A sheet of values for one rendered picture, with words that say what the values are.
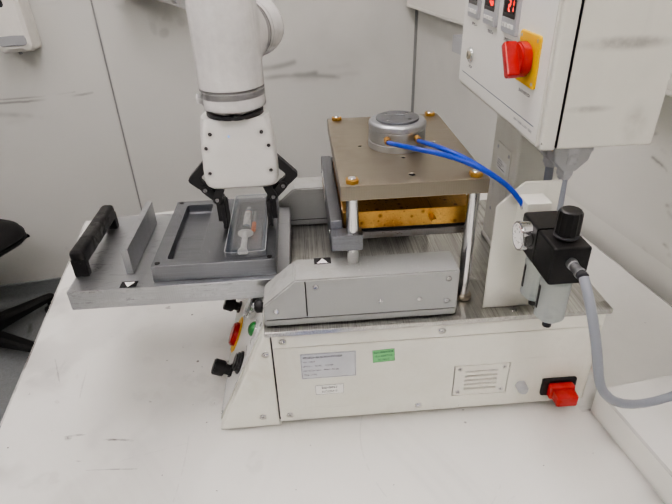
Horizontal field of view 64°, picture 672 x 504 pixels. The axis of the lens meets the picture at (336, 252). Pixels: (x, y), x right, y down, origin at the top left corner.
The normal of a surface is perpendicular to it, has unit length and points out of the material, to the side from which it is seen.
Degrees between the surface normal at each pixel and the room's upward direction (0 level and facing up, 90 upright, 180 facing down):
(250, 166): 88
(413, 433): 0
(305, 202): 90
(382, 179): 0
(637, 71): 90
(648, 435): 0
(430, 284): 90
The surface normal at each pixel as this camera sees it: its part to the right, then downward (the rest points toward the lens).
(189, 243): -0.03, -0.86
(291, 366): 0.07, 0.51
